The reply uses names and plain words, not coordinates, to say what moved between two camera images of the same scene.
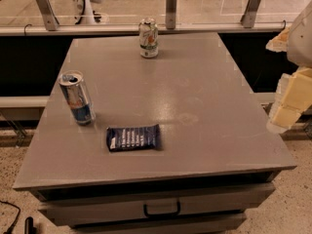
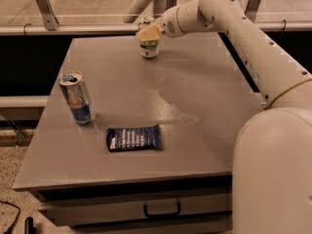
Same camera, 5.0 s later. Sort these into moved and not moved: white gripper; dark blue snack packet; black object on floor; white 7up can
Moved: white gripper
Not moved: white 7up can; dark blue snack packet; black object on floor
